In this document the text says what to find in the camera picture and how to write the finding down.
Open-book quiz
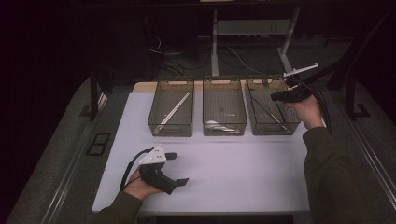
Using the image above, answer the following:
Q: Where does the bundle of black cables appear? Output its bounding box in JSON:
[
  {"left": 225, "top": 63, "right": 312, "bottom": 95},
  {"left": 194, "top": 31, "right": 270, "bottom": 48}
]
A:
[{"left": 144, "top": 32, "right": 217, "bottom": 78}]

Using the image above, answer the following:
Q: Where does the steel table knife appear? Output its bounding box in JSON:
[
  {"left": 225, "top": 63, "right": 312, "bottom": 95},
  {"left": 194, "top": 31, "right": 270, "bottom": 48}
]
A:
[{"left": 250, "top": 95, "right": 290, "bottom": 132}]

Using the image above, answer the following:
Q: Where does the person's left hand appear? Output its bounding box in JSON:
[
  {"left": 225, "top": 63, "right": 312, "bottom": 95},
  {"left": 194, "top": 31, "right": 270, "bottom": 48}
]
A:
[{"left": 124, "top": 168, "right": 163, "bottom": 201}]

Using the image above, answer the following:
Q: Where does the black metal stand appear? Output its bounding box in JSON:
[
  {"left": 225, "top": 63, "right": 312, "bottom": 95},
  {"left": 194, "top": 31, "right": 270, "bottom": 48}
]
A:
[{"left": 326, "top": 12, "right": 394, "bottom": 121}]

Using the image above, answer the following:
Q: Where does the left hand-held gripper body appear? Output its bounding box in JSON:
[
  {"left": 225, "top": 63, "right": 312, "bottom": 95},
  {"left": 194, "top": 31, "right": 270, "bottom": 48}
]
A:
[{"left": 138, "top": 145, "right": 177, "bottom": 196}]

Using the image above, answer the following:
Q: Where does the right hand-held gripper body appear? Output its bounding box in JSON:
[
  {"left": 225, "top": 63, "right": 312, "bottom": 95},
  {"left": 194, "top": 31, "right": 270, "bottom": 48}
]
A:
[{"left": 270, "top": 63, "right": 320, "bottom": 103}]

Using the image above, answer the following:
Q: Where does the white metal stand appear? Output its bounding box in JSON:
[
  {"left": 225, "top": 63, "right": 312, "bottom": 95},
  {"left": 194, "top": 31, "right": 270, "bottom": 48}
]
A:
[{"left": 210, "top": 7, "right": 302, "bottom": 77}]

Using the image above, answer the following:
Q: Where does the white ceramic spoon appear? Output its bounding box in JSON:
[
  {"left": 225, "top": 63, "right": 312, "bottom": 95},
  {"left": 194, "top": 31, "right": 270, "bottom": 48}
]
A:
[{"left": 204, "top": 119, "right": 242, "bottom": 135}]

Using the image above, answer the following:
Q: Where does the white chopstick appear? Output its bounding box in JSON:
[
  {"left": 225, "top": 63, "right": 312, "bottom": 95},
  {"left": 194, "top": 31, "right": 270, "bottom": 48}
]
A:
[
  {"left": 152, "top": 92, "right": 191, "bottom": 134},
  {"left": 152, "top": 92, "right": 191, "bottom": 135}
]

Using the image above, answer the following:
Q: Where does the aluminium rail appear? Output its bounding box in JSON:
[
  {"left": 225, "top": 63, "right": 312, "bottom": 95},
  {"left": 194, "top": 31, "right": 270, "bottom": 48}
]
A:
[
  {"left": 347, "top": 117, "right": 396, "bottom": 203},
  {"left": 39, "top": 92, "right": 108, "bottom": 224}
]

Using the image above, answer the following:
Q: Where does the white floor cable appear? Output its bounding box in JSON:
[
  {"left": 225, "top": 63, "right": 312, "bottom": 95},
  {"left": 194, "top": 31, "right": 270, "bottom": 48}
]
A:
[{"left": 228, "top": 46, "right": 269, "bottom": 77}]

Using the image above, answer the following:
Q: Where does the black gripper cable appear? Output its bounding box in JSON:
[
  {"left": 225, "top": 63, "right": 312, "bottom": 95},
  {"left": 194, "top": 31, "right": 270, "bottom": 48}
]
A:
[
  {"left": 119, "top": 146, "right": 155, "bottom": 192},
  {"left": 306, "top": 83, "right": 332, "bottom": 135}
]

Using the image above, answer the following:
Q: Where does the transparent grey plastic bin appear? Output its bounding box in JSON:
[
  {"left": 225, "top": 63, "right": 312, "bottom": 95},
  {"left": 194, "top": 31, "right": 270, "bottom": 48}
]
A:
[
  {"left": 202, "top": 77, "right": 248, "bottom": 137},
  {"left": 246, "top": 77, "right": 302, "bottom": 136},
  {"left": 147, "top": 79, "right": 195, "bottom": 137}
]

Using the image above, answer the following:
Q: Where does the wooden board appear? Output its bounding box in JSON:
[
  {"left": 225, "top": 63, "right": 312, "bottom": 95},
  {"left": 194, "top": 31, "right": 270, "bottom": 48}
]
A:
[{"left": 133, "top": 79, "right": 250, "bottom": 93}]

